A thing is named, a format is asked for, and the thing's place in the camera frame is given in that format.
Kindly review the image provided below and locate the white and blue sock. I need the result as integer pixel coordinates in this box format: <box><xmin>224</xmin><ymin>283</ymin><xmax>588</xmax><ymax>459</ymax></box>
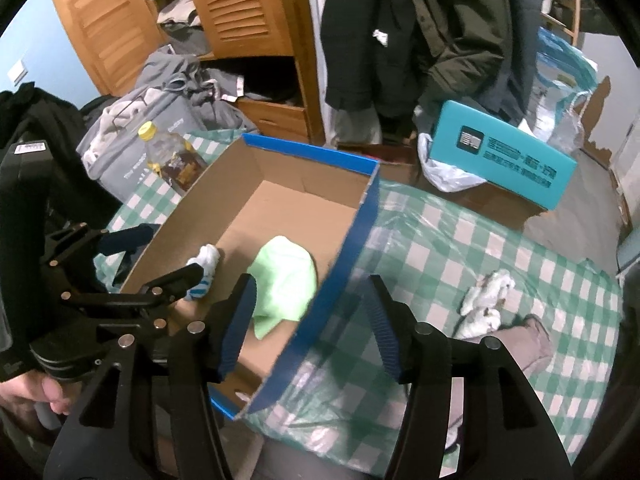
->
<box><xmin>184</xmin><ymin>244</ymin><xmax>222</xmax><ymax>302</ymax></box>

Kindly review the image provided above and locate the wooden wardrobe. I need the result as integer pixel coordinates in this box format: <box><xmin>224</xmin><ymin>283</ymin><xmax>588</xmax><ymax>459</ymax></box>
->
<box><xmin>47</xmin><ymin>0</ymin><xmax>326</xmax><ymax>146</ymax></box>

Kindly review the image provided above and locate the louvered wooden wardrobe door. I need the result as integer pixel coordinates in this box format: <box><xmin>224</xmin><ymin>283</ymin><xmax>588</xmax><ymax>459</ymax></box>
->
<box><xmin>177</xmin><ymin>0</ymin><xmax>296</xmax><ymax>58</ymax></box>
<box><xmin>47</xmin><ymin>0</ymin><xmax>168</xmax><ymax>96</ymax></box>

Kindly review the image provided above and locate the blue and white plastic bag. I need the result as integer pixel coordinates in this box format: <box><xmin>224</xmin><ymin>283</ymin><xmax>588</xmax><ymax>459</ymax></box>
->
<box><xmin>535</xmin><ymin>27</ymin><xmax>598</xmax><ymax>136</ymax></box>

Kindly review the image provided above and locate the brown cardboard box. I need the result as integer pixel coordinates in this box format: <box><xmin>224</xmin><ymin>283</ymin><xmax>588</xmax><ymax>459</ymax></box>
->
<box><xmin>340</xmin><ymin>142</ymin><xmax>421</xmax><ymax>186</ymax></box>

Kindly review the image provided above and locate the yellow-capped clear bottle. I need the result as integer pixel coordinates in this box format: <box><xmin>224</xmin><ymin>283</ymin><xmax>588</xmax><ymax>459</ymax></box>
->
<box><xmin>137</xmin><ymin>121</ymin><xmax>208</xmax><ymax>193</ymax></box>

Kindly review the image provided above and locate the green checkered tablecloth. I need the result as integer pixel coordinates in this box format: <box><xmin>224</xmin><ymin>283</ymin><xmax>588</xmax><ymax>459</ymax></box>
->
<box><xmin>95</xmin><ymin>127</ymin><xmax>623</xmax><ymax>480</ymax></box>

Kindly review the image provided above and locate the person's left hand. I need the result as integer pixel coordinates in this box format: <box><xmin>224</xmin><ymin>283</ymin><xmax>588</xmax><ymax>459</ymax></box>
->
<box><xmin>0</xmin><ymin>375</ymin><xmax>73</xmax><ymax>416</ymax></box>

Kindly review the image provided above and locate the grey hoodie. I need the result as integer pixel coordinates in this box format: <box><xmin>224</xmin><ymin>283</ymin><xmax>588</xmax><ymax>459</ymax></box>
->
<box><xmin>132</xmin><ymin>45</ymin><xmax>261</xmax><ymax>136</ymax></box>

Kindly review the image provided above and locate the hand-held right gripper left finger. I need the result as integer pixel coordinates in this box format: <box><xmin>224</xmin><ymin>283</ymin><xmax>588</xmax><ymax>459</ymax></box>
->
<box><xmin>42</xmin><ymin>272</ymin><xmax>258</xmax><ymax>480</ymax></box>

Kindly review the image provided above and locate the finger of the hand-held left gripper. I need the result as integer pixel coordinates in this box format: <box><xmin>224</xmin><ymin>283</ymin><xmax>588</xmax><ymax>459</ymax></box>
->
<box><xmin>60</xmin><ymin>262</ymin><xmax>206</xmax><ymax>346</ymax></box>
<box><xmin>42</xmin><ymin>224</ymin><xmax>156</xmax><ymax>273</ymax></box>

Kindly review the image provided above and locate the wooden chair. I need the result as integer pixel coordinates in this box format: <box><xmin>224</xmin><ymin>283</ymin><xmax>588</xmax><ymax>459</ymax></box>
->
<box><xmin>540</xmin><ymin>0</ymin><xmax>583</xmax><ymax>46</ymax></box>

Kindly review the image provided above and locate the grey-beige sock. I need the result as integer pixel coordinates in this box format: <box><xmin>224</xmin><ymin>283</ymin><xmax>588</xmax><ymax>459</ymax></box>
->
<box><xmin>442</xmin><ymin>314</ymin><xmax>554</xmax><ymax>453</ymax></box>

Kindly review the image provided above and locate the blue-rimmed cardboard box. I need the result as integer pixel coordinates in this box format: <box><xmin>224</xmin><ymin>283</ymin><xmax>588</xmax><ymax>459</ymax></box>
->
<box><xmin>120</xmin><ymin>132</ymin><xmax>382</xmax><ymax>421</ymax></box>

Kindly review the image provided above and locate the dark olive hanging jacket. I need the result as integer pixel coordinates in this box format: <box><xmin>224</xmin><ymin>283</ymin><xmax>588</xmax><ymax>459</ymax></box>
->
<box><xmin>407</xmin><ymin>0</ymin><xmax>546</xmax><ymax>126</ymax></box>

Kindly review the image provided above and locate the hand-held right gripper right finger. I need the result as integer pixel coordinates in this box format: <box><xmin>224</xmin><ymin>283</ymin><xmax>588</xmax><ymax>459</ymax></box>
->
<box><xmin>367</xmin><ymin>275</ymin><xmax>571</xmax><ymax>480</ymax></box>

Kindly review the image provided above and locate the dark grey fabric bag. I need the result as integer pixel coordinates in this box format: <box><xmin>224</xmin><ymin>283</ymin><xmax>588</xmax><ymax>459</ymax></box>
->
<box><xmin>80</xmin><ymin>87</ymin><xmax>211</xmax><ymax>201</ymax></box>

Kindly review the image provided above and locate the black garment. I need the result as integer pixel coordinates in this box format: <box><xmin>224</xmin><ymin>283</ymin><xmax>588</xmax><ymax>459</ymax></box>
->
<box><xmin>0</xmin><ymin>82</ymin><xmax>86</xmax><ymax>161</ymax></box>

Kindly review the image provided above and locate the clear plastic bag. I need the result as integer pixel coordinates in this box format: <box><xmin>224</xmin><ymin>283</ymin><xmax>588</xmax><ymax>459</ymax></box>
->
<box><xmin>547</xmin><ymin>90</ymin><xmax>593</xmax><ymax>148</ymax></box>

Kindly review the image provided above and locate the teal box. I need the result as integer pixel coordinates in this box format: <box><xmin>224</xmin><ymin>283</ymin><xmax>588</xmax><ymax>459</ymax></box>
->
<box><xmin>432</xmin><ymin>100</ymin><xmax>578</xmax><ymax>211</ymax></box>

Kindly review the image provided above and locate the light green cloth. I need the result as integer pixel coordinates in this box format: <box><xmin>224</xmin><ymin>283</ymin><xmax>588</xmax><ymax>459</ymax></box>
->
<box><xmin>246</xmin><ymin>236</ymin><xmax>318</xmax><ymax>339</ymax></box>

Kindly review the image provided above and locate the white cloth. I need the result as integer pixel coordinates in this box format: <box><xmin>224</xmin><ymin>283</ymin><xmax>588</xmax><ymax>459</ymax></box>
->
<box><xmin>452</xmin><ymin>269</ymin><xmax>517</xmax><ymax>339</ymax></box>

